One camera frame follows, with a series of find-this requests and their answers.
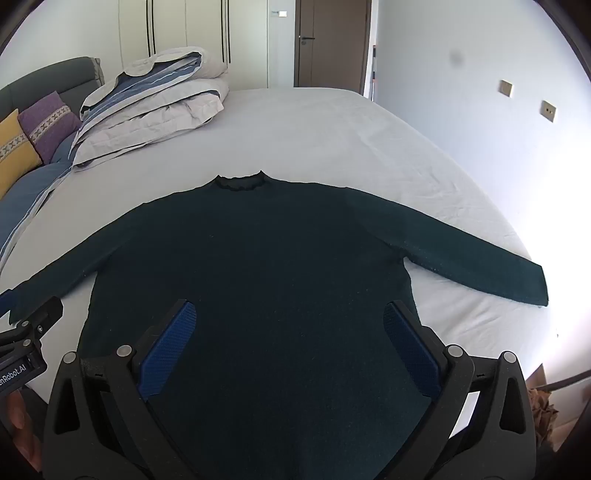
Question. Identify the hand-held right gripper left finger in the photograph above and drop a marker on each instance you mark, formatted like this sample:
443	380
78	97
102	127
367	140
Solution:
171	350

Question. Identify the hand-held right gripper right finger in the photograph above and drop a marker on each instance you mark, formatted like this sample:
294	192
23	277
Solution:
413	355

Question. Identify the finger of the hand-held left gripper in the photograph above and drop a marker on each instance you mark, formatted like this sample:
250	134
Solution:
44	314

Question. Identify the dark green sweater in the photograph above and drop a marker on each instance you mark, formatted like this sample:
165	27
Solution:
277	277

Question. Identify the person's left hand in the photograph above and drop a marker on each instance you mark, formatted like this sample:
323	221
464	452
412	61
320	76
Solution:
21	429

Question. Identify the blue striped pillow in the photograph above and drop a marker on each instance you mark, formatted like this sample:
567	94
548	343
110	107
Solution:
27	198

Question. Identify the brown cardboard box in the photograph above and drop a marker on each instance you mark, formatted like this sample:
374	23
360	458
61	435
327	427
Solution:
545	410

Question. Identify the yellow patterned cushion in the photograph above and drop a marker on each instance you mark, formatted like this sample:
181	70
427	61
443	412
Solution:
14	152

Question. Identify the purple patterned cushion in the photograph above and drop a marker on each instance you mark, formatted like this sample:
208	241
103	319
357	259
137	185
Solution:
48	122

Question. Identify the light grey pillow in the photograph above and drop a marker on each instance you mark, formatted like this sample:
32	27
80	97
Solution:
152	124

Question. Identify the white bed sheet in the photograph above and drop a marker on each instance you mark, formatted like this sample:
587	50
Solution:
323	138

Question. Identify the grey upholstered headboard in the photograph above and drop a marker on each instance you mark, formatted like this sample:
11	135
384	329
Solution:
46	78

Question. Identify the folded blue striped duvet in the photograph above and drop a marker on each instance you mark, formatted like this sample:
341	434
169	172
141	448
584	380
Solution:
157	69

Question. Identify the brown wooden door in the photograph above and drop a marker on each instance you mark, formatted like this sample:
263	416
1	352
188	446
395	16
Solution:
332	46

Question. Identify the white wardrobe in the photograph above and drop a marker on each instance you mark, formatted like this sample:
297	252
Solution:
203	27

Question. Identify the beige wall socket plate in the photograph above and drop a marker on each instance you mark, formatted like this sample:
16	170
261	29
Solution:
548	111
505	88

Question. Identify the white wall switch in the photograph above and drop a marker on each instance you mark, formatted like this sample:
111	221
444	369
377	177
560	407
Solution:
278	13

